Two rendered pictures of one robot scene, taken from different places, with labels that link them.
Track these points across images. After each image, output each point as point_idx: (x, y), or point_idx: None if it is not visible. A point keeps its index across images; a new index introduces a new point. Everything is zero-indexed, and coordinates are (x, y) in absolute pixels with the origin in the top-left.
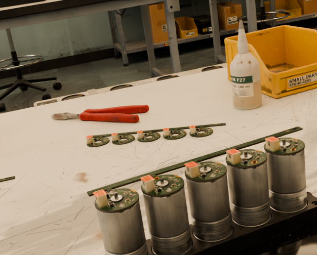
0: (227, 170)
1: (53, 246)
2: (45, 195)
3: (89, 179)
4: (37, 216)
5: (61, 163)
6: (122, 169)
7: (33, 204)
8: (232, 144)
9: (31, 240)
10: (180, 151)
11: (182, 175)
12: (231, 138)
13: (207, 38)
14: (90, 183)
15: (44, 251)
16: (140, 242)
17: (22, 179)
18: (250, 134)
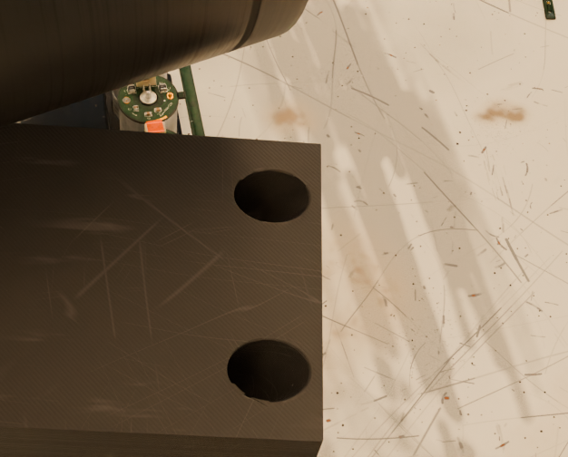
0: (422, 338)
1: (286, 59)
2: (455, 57)
3: (487, 122)
4: (385, 44)
5: None
6: (507, 177)
7: (429, 41)
8: (543, 391)
9: (318, 34)
10: (553, 289)
11: (436, 263)
12: None
13: None
14: (470, 122)
15: (279, 47)
16: (117, 94)
17: (536, 29)
18: None
